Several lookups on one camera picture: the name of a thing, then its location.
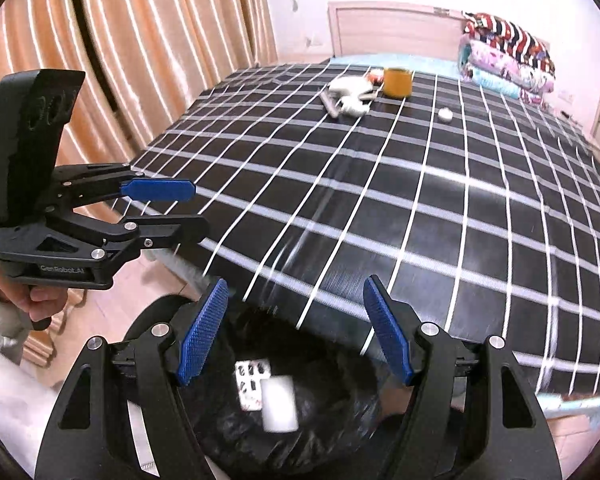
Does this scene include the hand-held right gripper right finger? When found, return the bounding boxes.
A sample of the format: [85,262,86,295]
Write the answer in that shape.
[362,275,563,480]

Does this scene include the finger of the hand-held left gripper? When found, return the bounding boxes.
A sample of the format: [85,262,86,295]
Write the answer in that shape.
[40,214,211,286]
[47,162,197,211]

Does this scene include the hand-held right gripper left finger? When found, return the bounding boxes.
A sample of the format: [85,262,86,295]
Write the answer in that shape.
[35,277,231,480]

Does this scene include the bin with black bag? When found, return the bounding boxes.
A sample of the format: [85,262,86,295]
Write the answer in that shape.
[122,292,481,480]

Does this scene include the orange plastic cap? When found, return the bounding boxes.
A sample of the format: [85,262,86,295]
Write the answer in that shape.
[382,66,415,99]

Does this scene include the person's left hand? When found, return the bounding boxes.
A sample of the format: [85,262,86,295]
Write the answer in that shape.
[0,275,74,333]

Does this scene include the white blister pack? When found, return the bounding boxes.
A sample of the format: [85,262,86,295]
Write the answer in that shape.
[234,358,272,412]

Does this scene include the white plastic bottle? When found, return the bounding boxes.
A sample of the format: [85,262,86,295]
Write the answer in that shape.
[260,376,300,433]

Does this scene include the black white checkered blanket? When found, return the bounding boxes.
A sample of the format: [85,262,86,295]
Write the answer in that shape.
[129,57,600,397]

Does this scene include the orange striped curtain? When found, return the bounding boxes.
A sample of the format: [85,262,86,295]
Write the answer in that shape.
[77,0,279,162]
[0,0,133,221]

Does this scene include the grey stick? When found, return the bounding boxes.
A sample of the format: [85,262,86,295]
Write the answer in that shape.
[321,88,340,122]

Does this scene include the white cloth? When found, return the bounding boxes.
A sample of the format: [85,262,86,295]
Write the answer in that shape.
[0,337,148,480]

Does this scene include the white toy items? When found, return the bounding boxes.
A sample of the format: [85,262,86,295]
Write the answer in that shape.
[328,76,377,117]

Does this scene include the light blue bed sheet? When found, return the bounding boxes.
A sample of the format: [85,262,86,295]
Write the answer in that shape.
[326,52,465,80]

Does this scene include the light blue folded quilt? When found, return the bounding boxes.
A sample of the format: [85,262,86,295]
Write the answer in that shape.
[472,66,552,107]

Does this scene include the beige wooden headboard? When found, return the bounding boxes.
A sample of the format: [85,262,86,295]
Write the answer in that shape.
[328,1,469,59]

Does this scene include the pink printed folded quilt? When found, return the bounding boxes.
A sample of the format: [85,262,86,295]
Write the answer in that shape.
[457,35,556,95]

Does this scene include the red white striped folded quilt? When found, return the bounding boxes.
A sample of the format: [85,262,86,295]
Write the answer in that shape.
[461,10,556,70]

